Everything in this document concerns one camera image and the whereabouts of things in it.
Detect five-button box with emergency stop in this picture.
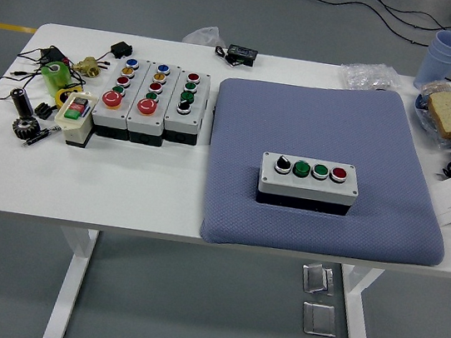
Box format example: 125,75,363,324
88,53,151,143
123,58,182,148

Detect white table leg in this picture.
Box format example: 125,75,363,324
330,262,389,338
42,224,101,338

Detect four-button grey control box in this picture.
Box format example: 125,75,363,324
255,150,364,218
161,67,215,149

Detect closed metal floor hatch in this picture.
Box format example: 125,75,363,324
298,301,340,338

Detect thin black cable with jack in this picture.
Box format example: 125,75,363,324
0,42,92,112

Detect crinkled clear plastic packet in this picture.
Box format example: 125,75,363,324
337,57,404,96

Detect black pen-shaped tool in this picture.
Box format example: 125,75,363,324
21,120,63,154

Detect clear plastic food container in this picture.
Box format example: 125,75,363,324
419,77,451,101

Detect green translucent tape roll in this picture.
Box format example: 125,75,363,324
37,58,76,100

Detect blue-grey quilted cushion mat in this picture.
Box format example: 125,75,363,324
196,66,451,276

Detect stacked light blue cups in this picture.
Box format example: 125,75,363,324
413,27,451,95

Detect black cylinder part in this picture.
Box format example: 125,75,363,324
7,87,38,120

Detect black charger with red wires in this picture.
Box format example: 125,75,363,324
38,44,71,67

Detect black metal gear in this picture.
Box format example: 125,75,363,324
9,113,42,144

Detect small black heat sink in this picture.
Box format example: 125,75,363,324
32,101,56,121

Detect small cream switch box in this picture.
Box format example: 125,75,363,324
51,87,102,150

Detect yellow tape roll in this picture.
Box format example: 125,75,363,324
52,86,81,112

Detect brass valve fitting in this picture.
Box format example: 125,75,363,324
72,54,103,81

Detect open metal floor hatch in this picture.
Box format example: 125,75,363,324
299,261,339,298

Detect clear plastic bag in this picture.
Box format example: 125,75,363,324
181,22,222,49

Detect black digital meter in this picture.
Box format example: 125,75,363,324
213,41,260,70

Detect small black servo block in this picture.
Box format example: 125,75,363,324
109,39,133,62

